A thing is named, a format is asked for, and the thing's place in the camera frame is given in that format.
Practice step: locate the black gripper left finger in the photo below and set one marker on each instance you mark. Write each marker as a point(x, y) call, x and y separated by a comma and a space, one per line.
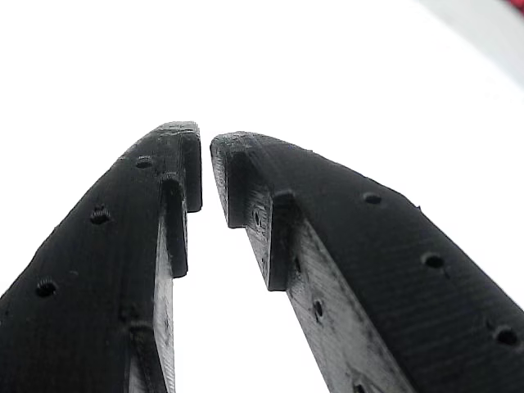
point(94, 286)

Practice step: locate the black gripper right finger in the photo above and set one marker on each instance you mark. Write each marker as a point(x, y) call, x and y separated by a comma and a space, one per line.
point(389, 286)

